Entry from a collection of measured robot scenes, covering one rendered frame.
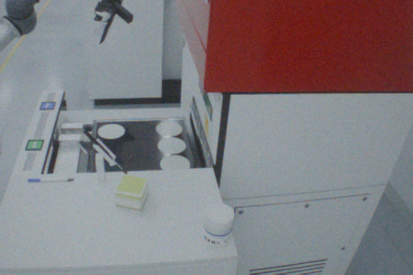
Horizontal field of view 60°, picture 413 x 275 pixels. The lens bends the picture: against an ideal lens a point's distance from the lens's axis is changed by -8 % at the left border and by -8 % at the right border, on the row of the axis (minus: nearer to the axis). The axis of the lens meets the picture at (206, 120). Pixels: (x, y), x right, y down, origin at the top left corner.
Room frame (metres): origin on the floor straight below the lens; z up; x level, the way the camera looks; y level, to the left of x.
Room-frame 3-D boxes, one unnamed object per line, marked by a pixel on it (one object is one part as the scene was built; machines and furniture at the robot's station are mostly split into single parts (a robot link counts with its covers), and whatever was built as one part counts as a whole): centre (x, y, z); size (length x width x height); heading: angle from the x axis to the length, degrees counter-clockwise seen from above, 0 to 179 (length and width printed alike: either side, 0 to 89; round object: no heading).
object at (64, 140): (1.11, 0.49, 0.89); 0.08 x 0.03 x 0.03; 102
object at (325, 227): (1.41, -0.29, 0.41); 0.82 x 0.71 x 0.82; 12
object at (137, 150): (1.10, 0.22, 0.90); 0.34 x 0.34 x 0.01; 12
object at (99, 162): (0.84, 0.28, 1.03); 0.06 x 0.04 x 0.13; 102
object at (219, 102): (1.34, 0.04, 1.02); 0.82 x 0.03 x 0.40; 12
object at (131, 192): (0.75, 0.18, 1.00); 0.07 x 0.07 x 0.07; 83
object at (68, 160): (1.03, 0.48, 0.87); 0.36 x 0.08 x 0.03; 12
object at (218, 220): (0.65, -0.05, 1.01); 0.07 x 0.07 x 0.10
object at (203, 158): (1.16, 0.02, 0.89); 0.44 x 0.02 x 0.10; 12
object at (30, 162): (1.09, 0.59, 0.89); 0.55 x 0.09 x 0.14; 12
